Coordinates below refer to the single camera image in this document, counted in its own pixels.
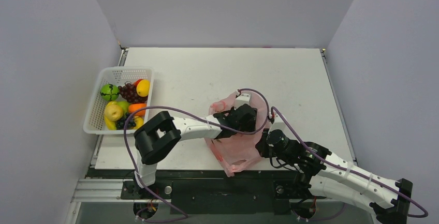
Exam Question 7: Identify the yellow fake pear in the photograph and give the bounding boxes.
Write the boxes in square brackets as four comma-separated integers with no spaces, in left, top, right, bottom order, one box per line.
[104,101,124,122]

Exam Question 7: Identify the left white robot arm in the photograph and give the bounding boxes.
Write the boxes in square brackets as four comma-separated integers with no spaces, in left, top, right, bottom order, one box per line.
[134,103,257,198]

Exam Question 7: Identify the orange fake fruit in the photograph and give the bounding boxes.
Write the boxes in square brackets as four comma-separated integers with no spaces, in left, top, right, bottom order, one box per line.
[128,103,147,116]

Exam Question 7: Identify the green fake fruit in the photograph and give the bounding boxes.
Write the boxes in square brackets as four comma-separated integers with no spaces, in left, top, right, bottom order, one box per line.
[99,84,120,101]

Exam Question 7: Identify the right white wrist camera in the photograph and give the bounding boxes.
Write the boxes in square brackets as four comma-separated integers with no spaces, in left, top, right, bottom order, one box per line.
[269,113,287,132]

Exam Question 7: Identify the red fake strawberry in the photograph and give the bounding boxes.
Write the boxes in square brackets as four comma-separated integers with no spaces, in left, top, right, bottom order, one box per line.
[133,79,142,87]

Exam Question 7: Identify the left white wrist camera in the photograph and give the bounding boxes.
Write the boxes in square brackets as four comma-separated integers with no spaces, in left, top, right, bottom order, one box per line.
[233,92,252,109]

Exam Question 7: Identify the dark purple grapes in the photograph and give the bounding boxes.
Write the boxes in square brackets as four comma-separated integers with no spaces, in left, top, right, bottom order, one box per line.
[115,113,137,130]

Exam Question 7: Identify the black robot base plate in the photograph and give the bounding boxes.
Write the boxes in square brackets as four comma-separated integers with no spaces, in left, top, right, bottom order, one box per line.
[121,170,315,215]

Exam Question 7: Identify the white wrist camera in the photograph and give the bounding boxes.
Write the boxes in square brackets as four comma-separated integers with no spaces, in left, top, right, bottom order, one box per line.
[269,113,287,132]
[233,92,252,109]

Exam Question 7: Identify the pink plastic bag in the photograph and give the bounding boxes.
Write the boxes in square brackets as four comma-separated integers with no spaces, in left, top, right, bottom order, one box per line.
[205,91,271,177]

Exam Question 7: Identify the white plastic basket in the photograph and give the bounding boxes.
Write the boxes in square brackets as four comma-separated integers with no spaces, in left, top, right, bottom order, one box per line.
[83,66,154,135]

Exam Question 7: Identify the purple fake grapes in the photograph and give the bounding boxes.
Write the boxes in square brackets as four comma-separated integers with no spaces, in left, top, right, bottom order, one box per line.
[118,83,148,103]

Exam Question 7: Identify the yellow fake fruit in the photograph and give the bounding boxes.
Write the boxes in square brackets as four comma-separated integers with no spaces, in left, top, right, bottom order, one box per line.
[136,79,151,97]

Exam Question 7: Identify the yellow fake banana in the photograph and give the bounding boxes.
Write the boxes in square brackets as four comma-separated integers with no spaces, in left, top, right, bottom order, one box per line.
[104,116,144,130]

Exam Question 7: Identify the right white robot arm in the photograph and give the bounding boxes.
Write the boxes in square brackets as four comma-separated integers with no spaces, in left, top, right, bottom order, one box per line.
[256,128,413,223]

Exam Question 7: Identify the green fake pear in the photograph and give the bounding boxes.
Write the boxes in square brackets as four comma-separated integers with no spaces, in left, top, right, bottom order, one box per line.
[116,101,130,114]

